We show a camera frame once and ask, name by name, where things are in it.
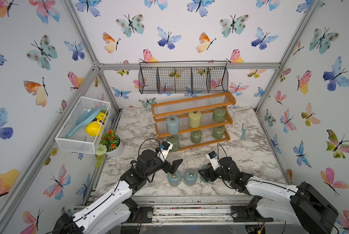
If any black wire wall basket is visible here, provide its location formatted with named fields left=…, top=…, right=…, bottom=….
left=138, top=60, right=229, bottom=95

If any small green canister bottom right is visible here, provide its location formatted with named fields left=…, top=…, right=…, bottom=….
left=212, top=125, right=225, bottom=139

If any green canister middle right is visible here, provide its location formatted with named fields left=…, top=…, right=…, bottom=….
left=212, top=107, right=226, bottom=123

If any yellow mustard bottle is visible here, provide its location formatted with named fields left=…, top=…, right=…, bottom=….
left=86, top=112, right=107, bottom=137

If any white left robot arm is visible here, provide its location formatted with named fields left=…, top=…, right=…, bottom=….
left=52, top=148, right=183, bottom=234

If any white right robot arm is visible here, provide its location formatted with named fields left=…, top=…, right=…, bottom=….
left=198, top=154, right=338, bottom=234

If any white mesh wall basket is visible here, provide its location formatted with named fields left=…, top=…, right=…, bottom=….
left=55, top=97, right=111, bottom=154

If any small green canister bottom middle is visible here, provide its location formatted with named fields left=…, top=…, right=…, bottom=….
left=191, top=130, right=202, bottom=144

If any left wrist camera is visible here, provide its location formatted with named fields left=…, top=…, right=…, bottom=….
left=157, top=141, right=173, bottom=162

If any yellow-green canister middle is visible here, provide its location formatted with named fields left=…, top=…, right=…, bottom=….
left=188, top=111, right=202, bottom=128

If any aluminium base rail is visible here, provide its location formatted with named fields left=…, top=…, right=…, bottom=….
left=124, top=196, right=278, bottom=225

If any light blue dustpan scoop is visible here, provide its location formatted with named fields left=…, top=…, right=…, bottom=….
left=66, top=107, right=102, bottom=138

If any potted orange flower plant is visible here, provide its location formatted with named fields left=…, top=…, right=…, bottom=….
left=95, top=130, right=124, bottom=168

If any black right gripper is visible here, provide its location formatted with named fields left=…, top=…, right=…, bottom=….
left=197, top=161, right=233, bottom=185

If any green canister bottom left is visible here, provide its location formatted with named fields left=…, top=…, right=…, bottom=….
left=167, top=135, right=180, bottom=152

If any orange wooden three-tier shelf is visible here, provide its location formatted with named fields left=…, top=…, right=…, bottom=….
left=152, top=92, right=236, bottom=151

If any small green canister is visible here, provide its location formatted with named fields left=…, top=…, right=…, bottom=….
left=191, top=130, right=202, bottom=144
left=212, top=125, right=225, bottom=139

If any blue canister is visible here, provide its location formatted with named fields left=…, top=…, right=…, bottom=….
left=200, top=165, right=212, bottom=184
left=166, top=116, right=180, bottom=135
left=167, top=170, right=182, bottom=187
left=184, top=169, right=198, bottom=186

